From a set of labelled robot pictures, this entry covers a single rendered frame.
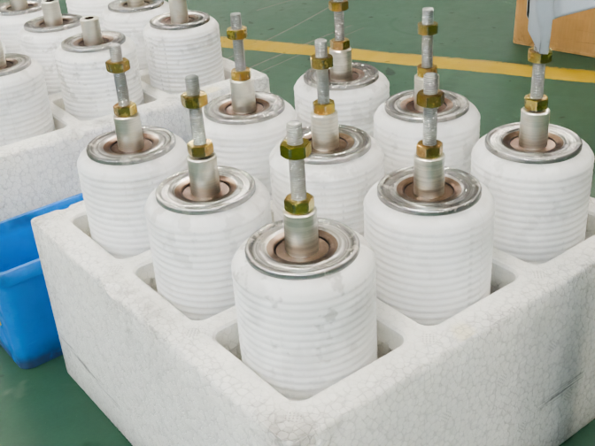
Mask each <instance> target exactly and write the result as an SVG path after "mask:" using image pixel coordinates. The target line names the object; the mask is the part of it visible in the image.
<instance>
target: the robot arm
mask: <svg viewBox="0 0 595 446"><path fill-rule="evenodd" d="M593 8H595V0H527V18H528V20H529V24H528V31H529V34H530V36H531V38H532V40H533V42H534V43H535V45H536V47H537V50H538V52H539V54H548V51H549V44H550V38H551V31H552V23H553V19H557V18H559V17H562V16H566V15H569V14H573V13H576V12H582V11H586V10H590V9H593Z"/></svg>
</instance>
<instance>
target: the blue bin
mask: <svg viewBox="0 0 595 446"><path fill-rule="evenodd" d="M83 200H84V199H83V194H82V193H80V194H78V195H75V196H70V197H68V198H65V199H63V200H60V201H57V202H55V203H52V204H48V205H45V206H43V207H40V208H37V209H35V210H32V211H28V212H25V213H23V214H20V215H18V216H15V217H12V218H9V219H6V220H3V221H0V344H1V346H2V347H3V348H4V349H5V351H6V352H7V353H8V354H9V355H10V357H11V358H12V359H13V360H14V362H15V363H16V364H17V365H18V366H19V367H20V368H21V369H31V368H34V367H37V366H39V365H41V364H43V363H45V362H48V361H50V360H52V359H53V358H57V357H59V356H61V355H63V351H62V348H61V344H60V340H59V337H58V330H57V327H56V322H55V319H54V315H53V311H52V308H51V304H50V298H49V294H48V289H47V286H46V282H45V279H44V275H43V269H42V265H41V261H40V257H39V253H38V249H37V246H36V242H35V236H34V232H33V228H32V225H31V220H32V219H33V218H36V217H39V216H41V215H43V214H46V213H49V212H52V211H55V210H64V209H67V208H69V206H70V205H71V204H76V203H78V202H80V201H83Z"/></svg>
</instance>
